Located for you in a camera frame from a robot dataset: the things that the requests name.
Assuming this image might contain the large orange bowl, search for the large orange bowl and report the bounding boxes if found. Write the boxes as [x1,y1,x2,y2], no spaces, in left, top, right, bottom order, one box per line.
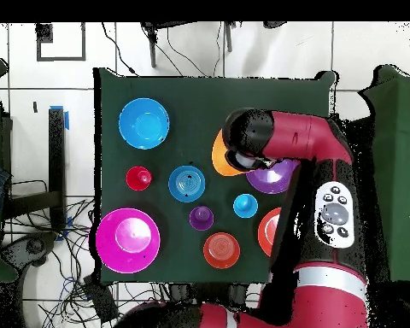
[210,128,250,178]

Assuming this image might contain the small blue bowl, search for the small blue bowl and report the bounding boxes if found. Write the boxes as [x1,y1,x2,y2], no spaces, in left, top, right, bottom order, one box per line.
[167,165,207,203]

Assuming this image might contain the purple cup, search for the purple cup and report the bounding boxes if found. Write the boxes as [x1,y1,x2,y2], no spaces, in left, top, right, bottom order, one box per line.
[188,205,215,231]

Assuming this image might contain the blue cup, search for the blue cup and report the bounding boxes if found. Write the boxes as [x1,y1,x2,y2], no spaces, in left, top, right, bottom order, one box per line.
[232,193,260,220]

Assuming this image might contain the wide purple bowl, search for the wide purple bowl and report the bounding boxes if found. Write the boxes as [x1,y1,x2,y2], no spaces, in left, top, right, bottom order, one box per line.
[245,158,301,196]

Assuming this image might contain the red cup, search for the red cup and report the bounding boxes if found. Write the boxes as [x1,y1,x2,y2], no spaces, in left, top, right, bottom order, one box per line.
[125,166,154,192]

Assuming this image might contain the small red-orange bowl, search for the small red-orange bowl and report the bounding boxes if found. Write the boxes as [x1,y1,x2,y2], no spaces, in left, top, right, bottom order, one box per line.
[202,231,241,270]

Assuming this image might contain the wide red-orange bowl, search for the wide red-orange bowl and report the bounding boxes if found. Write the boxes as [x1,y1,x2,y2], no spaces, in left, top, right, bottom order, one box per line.
[257,207,283,258]

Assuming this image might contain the large blue bowl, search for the large blue bowl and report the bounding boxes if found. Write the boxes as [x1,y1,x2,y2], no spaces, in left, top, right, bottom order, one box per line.
[118,97,171,150]

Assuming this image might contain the dark green table cloth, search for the dark green table cloth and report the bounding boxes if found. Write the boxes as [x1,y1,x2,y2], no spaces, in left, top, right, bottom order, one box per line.
[92,67,336,284]

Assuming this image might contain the large pink bowl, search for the large pink bowl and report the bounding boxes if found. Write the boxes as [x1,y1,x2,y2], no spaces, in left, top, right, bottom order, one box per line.
[95,207,161,275]

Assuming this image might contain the black metal stand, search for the black metal stand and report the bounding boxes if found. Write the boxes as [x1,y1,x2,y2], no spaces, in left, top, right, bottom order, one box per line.
[3,107,67,233]

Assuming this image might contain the black power strip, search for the black power strip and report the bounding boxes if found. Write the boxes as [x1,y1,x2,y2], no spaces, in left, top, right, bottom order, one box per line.
[82,275,120,324]

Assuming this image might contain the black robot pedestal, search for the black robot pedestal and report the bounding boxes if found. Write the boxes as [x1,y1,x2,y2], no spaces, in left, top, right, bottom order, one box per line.
[167,283,250,308]

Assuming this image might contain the black camera tripod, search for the black camera tripod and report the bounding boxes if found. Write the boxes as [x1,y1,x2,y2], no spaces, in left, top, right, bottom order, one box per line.
[139,21,238,68]

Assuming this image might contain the cable bundle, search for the cable bundle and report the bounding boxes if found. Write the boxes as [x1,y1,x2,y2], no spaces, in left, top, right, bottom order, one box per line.
[6,197,172,328]

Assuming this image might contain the grey square floor frame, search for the grey square floor frame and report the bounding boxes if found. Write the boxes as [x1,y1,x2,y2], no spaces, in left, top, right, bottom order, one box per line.
[36,22,87,62]

